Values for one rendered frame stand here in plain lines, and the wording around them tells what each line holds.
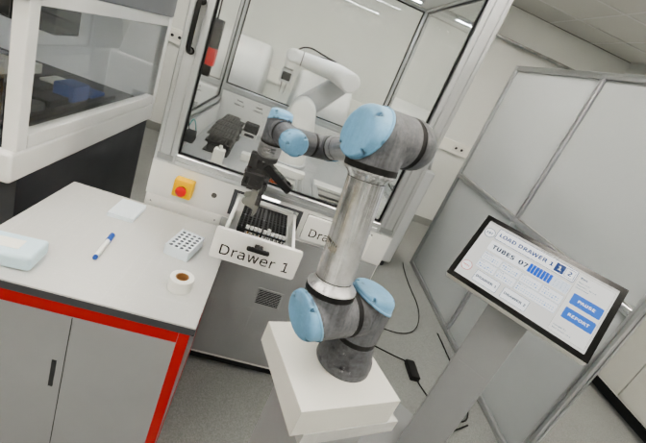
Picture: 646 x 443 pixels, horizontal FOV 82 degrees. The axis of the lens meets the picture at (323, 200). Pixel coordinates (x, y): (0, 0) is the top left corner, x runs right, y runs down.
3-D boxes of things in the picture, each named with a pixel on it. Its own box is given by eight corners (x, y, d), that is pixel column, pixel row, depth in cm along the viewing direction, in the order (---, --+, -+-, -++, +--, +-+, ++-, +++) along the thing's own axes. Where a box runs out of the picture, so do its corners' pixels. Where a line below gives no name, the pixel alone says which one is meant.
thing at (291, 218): (288, 272, 127) (295, 258, 125) (215, 250, 122) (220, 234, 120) (291, 222, 164) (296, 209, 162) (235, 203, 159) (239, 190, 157)
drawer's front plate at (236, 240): (292, 280, 126) (303, 254, 123) (208, 255, 121) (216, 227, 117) (292, 277, 128) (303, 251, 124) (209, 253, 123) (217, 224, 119)
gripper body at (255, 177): (243, 180, 127) (254, 147, 123) (267, 187, 129) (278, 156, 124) (239, 187, 120) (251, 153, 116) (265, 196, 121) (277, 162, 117)
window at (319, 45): (379, 221, 159) (495, -17, 127) (179, 153, 143) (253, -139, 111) (379, 220, 160) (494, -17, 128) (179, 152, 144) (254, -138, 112)
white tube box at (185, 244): (186, 262, 123) (188, 253, 122) (162, 253, 123) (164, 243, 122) (202, 246, 135) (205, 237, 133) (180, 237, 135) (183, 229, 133)
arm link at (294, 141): (323, 138, 108) (307, 126, 116) (290, 130, 102) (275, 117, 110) (313, 163, 111) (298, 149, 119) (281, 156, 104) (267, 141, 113)
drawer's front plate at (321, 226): (362, 258, 162) (372, 236, 158) (299, 237, 156) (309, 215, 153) (361, 256, 163) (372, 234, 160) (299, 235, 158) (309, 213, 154)
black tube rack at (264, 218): (279, 256, 134) (285, 241, 132) (232, 241, 130) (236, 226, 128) (282, 228, 154) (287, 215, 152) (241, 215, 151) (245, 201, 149)
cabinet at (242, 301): (316, 391, 192) (381, 266, 165) (110, 342, 173) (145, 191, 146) (311, 283, 280) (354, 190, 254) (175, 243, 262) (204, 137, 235)
